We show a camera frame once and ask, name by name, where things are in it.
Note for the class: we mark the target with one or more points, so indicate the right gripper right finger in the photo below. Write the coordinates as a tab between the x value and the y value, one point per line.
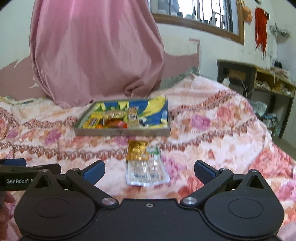
223	187

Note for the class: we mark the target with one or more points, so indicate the metal tray colourful liner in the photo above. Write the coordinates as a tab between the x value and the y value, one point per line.
153	117

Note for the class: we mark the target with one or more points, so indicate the pink satin curtain bundle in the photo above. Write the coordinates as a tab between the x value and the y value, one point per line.
84	51

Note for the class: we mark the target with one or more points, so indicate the yellow purple snack bar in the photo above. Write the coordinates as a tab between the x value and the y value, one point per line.
92	122

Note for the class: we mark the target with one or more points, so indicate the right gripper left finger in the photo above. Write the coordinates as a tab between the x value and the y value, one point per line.
74	188

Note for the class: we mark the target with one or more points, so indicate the grey green folded cloth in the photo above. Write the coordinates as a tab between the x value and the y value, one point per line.
171	81

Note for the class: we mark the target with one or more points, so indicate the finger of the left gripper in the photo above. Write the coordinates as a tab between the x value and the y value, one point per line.
13	162

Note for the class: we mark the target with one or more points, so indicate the rice cracker clear packet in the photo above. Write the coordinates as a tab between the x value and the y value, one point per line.
114	114

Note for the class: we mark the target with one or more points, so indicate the dark wooden desk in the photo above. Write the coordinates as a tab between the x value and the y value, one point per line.
261	80

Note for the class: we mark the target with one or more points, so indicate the wooden framed window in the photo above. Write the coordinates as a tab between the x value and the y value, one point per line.
221	17

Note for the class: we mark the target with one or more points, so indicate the gold foil snack packet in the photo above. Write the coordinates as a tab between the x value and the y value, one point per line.
137	151

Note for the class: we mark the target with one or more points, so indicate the nut bar white wrapper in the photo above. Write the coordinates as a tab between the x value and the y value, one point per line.
132	115

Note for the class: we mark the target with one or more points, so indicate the orange snack clear red packet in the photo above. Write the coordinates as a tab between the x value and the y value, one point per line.
115	123

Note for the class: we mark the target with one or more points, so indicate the person's left hand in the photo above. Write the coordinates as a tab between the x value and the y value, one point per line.
6	197

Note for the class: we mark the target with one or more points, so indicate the silver white foil pouch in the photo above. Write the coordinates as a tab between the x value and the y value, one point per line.
147	173

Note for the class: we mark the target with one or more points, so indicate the orange red hanging tassel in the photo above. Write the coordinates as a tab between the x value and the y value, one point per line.
261	19

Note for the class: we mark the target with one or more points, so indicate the white charger with cable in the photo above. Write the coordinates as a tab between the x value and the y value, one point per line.
235	80

